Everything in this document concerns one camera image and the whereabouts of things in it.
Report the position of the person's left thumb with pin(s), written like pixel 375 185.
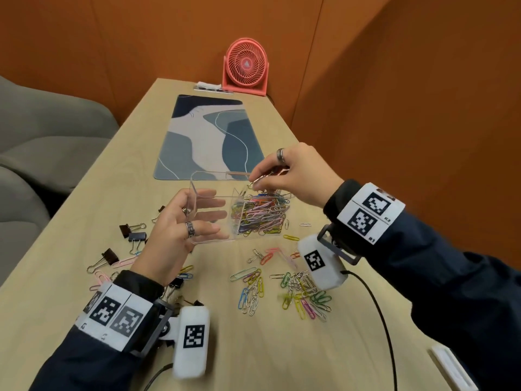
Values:
pixel 201 194

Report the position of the white flat device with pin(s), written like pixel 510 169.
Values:
pixel 451 368

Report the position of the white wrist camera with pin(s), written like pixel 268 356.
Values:
pixel 192 346
pixel 321 264

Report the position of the person's left middle finger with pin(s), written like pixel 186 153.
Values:
pixel 213 216

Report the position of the person's left forearm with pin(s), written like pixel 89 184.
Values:
pixel 89 362

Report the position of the red desk fan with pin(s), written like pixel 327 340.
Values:
pixel 246 63

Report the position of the person's right forearm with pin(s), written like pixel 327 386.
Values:
pixel 447 297

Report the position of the brown binder clip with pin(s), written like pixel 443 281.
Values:
pixel 125 230
pixel 110 255
pixel 161 208

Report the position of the person's right thumb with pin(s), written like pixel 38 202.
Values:
pixel 276 184

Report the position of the clear plastic box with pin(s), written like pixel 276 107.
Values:
pixel 211 183

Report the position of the scattered coloured paper clips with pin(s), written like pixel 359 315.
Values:
pixel 301 289

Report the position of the pile of coloured paper clips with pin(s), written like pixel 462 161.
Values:
pixel 262 215

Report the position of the small white silver object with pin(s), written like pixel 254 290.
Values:
pixel 209 86

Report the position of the person's right hand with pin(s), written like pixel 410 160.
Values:
pixel 309 175

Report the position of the grey armchair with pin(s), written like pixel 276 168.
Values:
pixel 44 150

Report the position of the white marker wristband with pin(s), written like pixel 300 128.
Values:
pixel 118 317
pixel 372 211

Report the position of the blue patterned desk mat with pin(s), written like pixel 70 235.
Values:
pixel 203 138

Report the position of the black camera bracket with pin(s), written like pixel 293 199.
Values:
pixel 340 248
pixel 156 325

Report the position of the black binder clip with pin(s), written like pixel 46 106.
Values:
pixel 197 303
pixel 137 236
pixel 176 282

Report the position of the silver paper clip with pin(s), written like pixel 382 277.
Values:
pixel 260 178

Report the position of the person's left hand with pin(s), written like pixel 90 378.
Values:
pixel 163 240

